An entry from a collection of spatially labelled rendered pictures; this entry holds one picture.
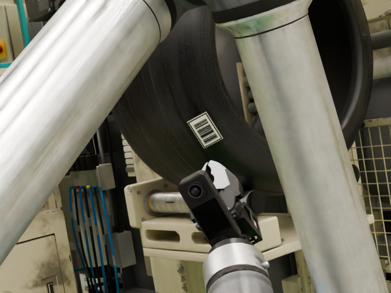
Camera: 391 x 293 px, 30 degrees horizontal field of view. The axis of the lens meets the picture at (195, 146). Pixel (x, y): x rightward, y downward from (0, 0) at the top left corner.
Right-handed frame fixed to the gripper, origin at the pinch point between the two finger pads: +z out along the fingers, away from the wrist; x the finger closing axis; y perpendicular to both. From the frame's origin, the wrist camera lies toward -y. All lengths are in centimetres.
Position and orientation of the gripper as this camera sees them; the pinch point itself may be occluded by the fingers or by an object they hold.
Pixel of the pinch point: (208, 164)
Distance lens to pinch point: 118.9
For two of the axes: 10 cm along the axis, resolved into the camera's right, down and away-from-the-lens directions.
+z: -1.1, -6.1, 7.8
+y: 5.2, 6.4, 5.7
